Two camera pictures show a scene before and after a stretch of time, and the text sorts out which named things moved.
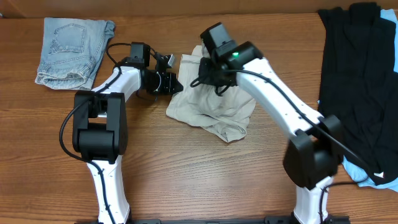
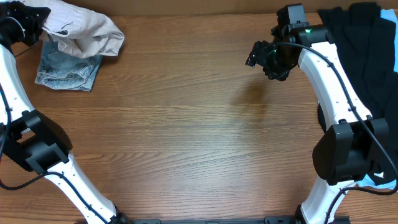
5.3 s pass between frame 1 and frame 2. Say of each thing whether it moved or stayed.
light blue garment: stayed
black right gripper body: moved
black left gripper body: moved
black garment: stayed
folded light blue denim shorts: stayed
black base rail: stayed
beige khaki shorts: moved
